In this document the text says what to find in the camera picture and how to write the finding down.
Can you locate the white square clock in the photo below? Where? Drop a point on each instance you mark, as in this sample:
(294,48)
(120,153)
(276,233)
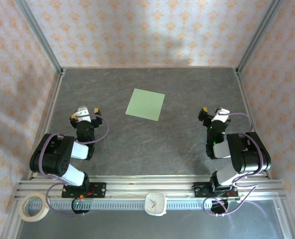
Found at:
(156,204)

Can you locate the right aluminium frame post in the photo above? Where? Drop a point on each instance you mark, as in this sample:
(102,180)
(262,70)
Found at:
(259,32)

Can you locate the left aluminium frame post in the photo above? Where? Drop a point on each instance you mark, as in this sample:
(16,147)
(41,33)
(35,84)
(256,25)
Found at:
(37,32)

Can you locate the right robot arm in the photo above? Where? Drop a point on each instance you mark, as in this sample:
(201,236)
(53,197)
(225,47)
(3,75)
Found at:
(246,154)

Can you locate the aluminium mounting rail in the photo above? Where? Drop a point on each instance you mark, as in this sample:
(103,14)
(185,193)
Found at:
(137,186)

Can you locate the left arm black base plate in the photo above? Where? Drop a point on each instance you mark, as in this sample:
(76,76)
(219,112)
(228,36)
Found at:
(100,190)

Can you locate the aluminium table rail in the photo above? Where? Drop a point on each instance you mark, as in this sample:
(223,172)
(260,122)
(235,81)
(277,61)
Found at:
(243,94)
(47,124)

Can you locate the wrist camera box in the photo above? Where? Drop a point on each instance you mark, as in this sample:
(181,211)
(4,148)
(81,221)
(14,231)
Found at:
(220,117)
(83,115)

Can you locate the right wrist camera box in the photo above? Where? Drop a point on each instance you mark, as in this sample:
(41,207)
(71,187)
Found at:
(220,117)

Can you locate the right aluminium table rail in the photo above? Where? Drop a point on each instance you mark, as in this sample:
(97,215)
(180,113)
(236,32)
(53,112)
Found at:
(243,94)

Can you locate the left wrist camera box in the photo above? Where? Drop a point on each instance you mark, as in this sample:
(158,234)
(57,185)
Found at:
(83,115)

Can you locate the left aluminium table rail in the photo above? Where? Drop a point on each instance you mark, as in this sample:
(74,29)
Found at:
(47,124)

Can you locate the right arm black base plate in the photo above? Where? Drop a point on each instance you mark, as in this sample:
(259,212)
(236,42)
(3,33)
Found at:
(199,190)

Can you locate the light green paper sheet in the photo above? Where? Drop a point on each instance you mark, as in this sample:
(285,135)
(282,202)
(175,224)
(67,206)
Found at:
(145,104)

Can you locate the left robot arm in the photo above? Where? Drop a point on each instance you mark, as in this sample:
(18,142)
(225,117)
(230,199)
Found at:
(60,164)

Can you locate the masking tape roll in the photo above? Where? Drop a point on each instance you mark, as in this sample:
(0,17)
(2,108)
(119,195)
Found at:
(34,218)

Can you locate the steel sheet panel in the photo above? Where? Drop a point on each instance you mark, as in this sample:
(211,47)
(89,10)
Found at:
(137,226)

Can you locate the aluminium frame post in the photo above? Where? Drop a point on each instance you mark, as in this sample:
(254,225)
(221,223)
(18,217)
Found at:
(259,32)
(37,32)

